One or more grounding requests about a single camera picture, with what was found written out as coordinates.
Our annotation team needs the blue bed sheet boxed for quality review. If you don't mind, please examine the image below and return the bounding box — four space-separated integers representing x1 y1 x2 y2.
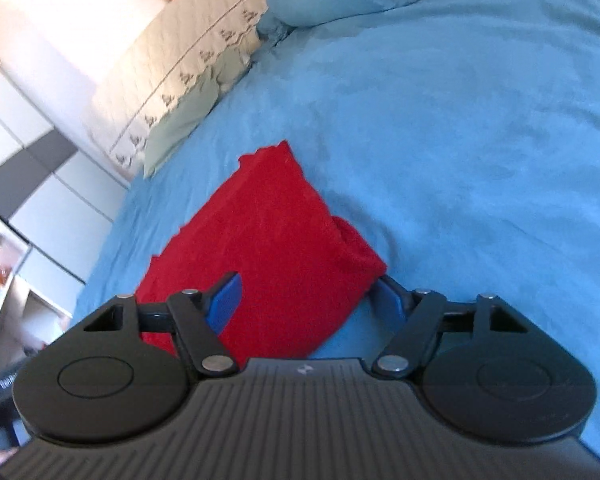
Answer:
74 0 600 454

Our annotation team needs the beige quilted headboard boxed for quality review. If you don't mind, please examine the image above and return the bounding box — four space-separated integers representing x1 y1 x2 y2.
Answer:
90 0 266 180

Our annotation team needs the red knit sweater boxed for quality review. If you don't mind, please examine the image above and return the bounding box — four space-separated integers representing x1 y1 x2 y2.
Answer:
136 142 387 364

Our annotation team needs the green pillow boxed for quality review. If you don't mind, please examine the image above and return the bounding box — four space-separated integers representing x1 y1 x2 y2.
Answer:
143 47 251 179

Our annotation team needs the white grey wardrobe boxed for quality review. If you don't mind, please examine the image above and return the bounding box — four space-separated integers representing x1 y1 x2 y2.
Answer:
0 66 126 312

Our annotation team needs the white shelf desk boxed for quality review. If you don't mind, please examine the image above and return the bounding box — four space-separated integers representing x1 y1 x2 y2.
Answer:
0 231 74 384

